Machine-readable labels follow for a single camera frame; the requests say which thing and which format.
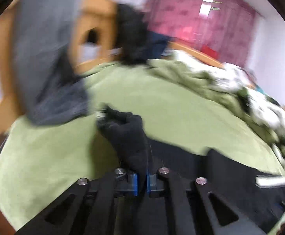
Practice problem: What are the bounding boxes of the black pants with white stripe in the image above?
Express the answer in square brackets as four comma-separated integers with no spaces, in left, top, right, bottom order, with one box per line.
[97,107,285,234]

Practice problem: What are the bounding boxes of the green bed sheet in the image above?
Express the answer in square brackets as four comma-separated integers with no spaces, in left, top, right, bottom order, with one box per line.
[0,63,285,229]

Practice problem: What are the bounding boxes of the navy blue garment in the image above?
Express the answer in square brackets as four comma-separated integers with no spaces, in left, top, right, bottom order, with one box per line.
[143,31,171,60]

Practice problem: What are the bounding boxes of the green fleece blanket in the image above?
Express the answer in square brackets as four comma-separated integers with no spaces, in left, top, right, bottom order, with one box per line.
[148,60,280,145]

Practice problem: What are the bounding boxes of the wooden bed frame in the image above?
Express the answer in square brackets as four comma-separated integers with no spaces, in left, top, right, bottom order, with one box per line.
[0,0,285,235]

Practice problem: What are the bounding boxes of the black jacket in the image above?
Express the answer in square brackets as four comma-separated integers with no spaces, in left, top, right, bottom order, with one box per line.
[116,4,148,65]

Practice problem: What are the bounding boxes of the white flower pattern duvet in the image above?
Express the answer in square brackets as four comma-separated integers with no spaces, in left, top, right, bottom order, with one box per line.
[172,50,285,167]

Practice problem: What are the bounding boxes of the pink curtain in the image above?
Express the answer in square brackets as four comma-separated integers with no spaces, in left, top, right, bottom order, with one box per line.
[146,0,258,67]

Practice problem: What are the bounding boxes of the grey jeans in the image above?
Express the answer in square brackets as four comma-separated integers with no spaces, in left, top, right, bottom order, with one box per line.
[12,0,88,125]

